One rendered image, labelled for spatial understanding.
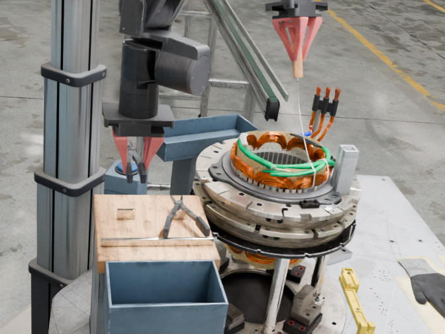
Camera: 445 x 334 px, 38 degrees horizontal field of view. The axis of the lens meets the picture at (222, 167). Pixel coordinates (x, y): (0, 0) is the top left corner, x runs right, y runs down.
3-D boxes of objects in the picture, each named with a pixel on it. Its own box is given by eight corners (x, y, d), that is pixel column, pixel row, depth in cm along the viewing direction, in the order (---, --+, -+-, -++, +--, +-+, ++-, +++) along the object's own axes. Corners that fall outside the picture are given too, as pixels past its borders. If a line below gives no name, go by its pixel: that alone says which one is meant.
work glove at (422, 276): (487, 325, 142) (491, 318, 141) (431, 326, 140) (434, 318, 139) (439, 260, 163) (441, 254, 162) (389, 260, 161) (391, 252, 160)
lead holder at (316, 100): (336, 116, 129) (340, 101, 127) (317, 116, 127) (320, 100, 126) (328, 109, 132) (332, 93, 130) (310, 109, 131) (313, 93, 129)
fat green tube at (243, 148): (275, 175, 113) (277, 165, 113) (254, 175, 112) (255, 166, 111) (250, 139, 126) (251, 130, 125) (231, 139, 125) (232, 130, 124)
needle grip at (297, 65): (304, 77, 116) (303, 42, 115) (298, 77, 114) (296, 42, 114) (297, 77, 117) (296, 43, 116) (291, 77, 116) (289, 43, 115)
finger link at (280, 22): (327, 59, 115) (326, 5, 114) (301, 60, 110) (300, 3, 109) (297, 61, 120) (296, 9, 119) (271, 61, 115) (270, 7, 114)
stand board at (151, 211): (218, 271, 103) (220, 259, 102) (97, 274, 99) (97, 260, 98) (197, 206, 120) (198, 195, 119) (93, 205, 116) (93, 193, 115)
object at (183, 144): (222, 213, 170) (238, 112, 158) (244, 234, 162) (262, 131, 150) (136, 230, 158) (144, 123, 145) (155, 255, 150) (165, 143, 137)
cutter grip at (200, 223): (209, 236, 105) (210, 228, 104) (204, 237, 104) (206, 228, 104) (199, 223, 108) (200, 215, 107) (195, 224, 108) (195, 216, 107)
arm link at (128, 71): (138, 28, 95) (114, 34, 90) (178, 38, 92) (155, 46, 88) (135, 73, 98) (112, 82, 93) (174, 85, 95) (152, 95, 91)
